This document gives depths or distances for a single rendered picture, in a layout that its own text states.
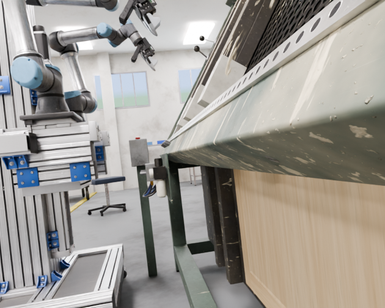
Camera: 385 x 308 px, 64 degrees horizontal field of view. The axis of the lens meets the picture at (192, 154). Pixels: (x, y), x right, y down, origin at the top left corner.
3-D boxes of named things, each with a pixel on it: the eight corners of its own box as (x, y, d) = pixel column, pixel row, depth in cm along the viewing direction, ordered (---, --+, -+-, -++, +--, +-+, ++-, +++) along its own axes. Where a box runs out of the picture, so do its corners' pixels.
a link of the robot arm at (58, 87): (69, 96, 151) (66, 68, 151) (55, 91, 138) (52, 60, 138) (45, 99, 152) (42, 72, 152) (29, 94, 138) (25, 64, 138)
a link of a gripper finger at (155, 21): (167, 27, 129) (154, 8, 129) (154, 34, 128) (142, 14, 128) (166, 30, 132) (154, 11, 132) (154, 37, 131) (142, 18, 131)
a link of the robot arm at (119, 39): (101, 35, 194) (115, 24, 191) (111, 40, 205) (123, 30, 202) (107, 44, 193) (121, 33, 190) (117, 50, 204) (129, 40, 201)
